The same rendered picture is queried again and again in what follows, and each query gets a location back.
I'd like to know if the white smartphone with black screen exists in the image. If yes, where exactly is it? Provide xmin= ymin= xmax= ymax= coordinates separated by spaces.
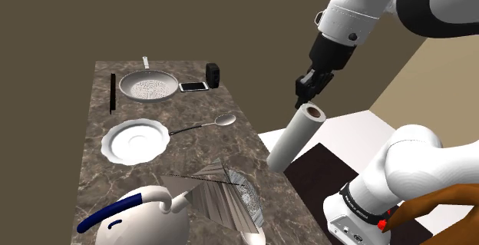
xmin=178 ymin=81 xmax=210 ymax=94

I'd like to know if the white paper towel roll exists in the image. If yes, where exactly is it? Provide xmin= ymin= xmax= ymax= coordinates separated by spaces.
xmin=266 ymin=101 xmax=327 ymax=174

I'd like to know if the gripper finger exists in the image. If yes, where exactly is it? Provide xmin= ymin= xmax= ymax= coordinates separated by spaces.
xmin=294 ymin=72 xmax=319 ymax=111
xmin=313 ymin=70 xmax=335 ymax=96

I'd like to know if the long black stick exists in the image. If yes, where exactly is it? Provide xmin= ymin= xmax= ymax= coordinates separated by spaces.
xmin=109 ymin=73 xmax=117 ymax=115

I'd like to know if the small black box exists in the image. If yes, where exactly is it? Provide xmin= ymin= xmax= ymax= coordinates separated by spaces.
xmin=205 ymin=62 xmax=221 ymax=90

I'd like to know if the brown angular wooden object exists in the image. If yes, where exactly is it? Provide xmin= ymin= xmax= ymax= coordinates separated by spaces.
xmin=382 ymin=184 xmax=479 ymax=245

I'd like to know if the white kettle with blue handle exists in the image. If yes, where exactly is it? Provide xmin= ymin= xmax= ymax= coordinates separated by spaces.
xmin=76 ymin=184 xmax=193 ymax=245

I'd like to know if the silver frying pan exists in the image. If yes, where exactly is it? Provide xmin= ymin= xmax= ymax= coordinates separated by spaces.
xmin=118 ymin=56 xmax=180 ymax=104

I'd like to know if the white scalloped plate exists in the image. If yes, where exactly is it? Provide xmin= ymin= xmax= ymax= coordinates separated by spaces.
xmin=100 ymin=118 xmax=171 ymax=167

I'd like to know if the dark robot stand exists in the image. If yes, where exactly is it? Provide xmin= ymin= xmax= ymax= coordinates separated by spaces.
xmin=283 ymin=142 xmax=434 ymax=245

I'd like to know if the grey striped metal strainer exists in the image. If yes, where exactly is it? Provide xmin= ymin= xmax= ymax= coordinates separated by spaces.
xmin=159 ymin=157 xmax=267 ymax=245

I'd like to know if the silver spoon with black handle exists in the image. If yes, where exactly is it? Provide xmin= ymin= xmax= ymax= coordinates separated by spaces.
xmin=168 ymin=114 xmax=237 ymax=137

